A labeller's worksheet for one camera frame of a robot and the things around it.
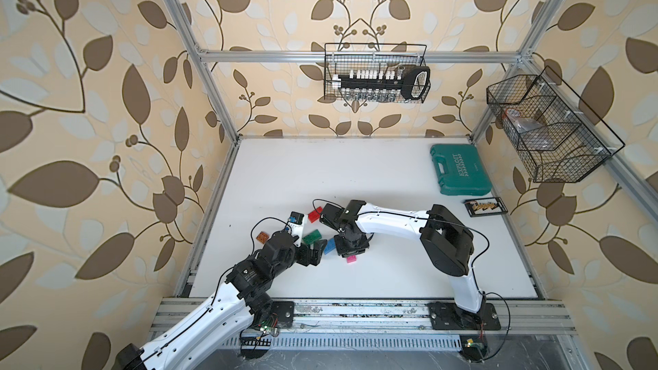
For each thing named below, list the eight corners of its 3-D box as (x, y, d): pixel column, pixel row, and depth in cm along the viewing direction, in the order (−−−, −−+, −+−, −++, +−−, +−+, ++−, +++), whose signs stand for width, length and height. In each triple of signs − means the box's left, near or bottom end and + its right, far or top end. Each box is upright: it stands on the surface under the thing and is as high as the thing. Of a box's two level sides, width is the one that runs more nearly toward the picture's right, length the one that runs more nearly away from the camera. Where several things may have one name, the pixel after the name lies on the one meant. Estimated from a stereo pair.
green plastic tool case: (441, 199, 103) (447, 189, 98) (426, 151, 121) (430, 140, 115) (487, 199, 103) (496, 189, 98) (466, 151, 121) (472, 140, 115)
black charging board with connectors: (470, 217, 97) (473, 213, 94) (463, 203, 100) (466, 199, 98) (503, 214, 97) (507, 210, 95) (496, 200, 101) (499, 196, 99)
